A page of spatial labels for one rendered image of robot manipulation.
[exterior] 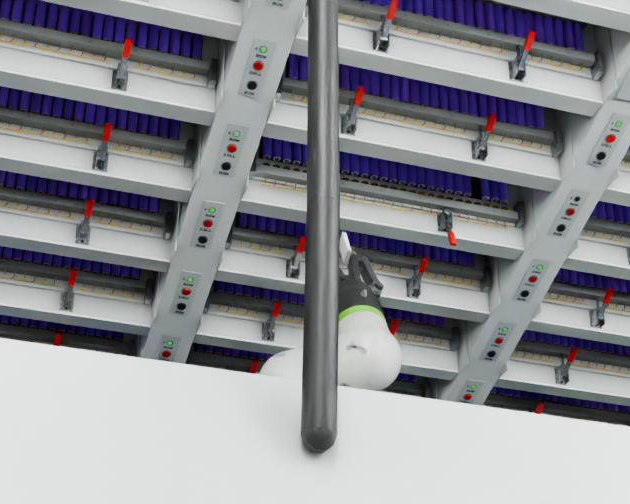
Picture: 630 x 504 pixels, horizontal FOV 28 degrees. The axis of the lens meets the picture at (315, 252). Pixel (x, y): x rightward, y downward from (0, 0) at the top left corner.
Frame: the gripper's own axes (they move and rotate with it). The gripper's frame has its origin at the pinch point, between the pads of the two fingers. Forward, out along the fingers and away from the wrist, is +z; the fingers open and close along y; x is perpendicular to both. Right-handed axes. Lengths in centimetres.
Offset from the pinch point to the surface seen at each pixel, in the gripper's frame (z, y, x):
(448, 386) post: 26, 44, -46
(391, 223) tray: 17.2, 15.2, -2.4
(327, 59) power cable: -103, -39, 74
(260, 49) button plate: 10.4, -21.2, 30.6
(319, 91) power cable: -106, -39, 73
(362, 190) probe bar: 20.3, 8.2, 2.1
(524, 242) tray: 17.8, 44.2, -1.6
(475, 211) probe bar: 20.4, 32.6, 2.1
